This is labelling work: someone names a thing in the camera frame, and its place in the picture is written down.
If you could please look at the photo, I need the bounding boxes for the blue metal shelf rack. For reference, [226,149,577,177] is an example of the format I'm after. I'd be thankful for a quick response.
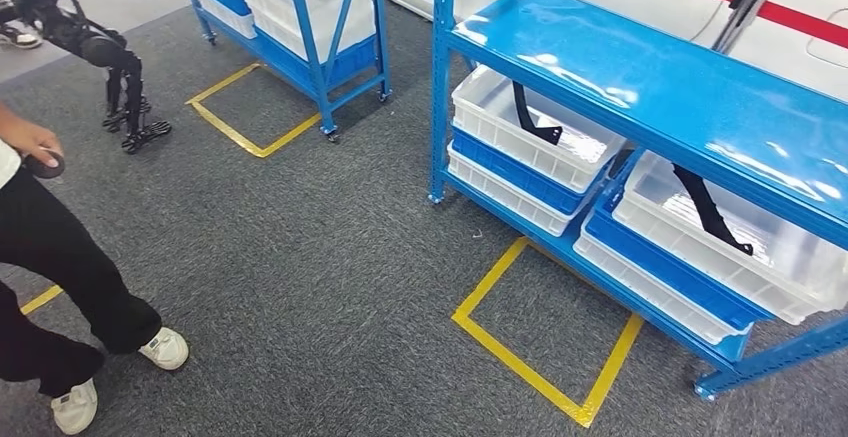
[170,0,393,144]
[427,0,848,402]

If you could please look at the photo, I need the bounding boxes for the person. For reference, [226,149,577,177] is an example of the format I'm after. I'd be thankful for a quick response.
[0,19,44,50]
[0,101,191,437]

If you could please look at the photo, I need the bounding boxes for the person's left hand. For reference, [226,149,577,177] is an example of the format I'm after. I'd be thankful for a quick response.
[0,115,66,170]

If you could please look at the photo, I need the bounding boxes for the large white plastic bin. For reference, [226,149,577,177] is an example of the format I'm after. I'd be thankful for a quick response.
[239,0,378,66]

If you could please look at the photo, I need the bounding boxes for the black plastic part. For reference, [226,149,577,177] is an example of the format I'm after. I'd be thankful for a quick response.
[671,162,756,257]
[510,80,565,146]

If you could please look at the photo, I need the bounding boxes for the black handheld controller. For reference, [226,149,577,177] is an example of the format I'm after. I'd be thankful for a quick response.
[23,147,67,181]

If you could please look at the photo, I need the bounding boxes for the black stanchion post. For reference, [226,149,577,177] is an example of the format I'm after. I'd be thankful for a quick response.
[710,0,774,56]

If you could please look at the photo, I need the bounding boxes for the small black humanoid robot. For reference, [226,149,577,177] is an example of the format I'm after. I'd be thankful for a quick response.
[0,0,173,156]

